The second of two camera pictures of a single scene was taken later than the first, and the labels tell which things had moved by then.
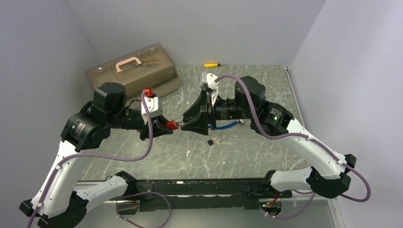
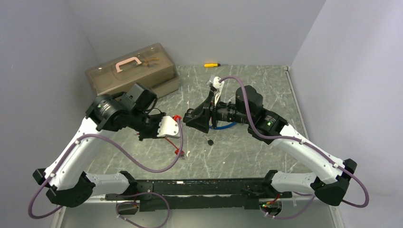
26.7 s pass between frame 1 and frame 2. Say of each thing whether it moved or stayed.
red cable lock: moved
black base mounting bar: stayed
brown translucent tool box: stayed
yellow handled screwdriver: stayed
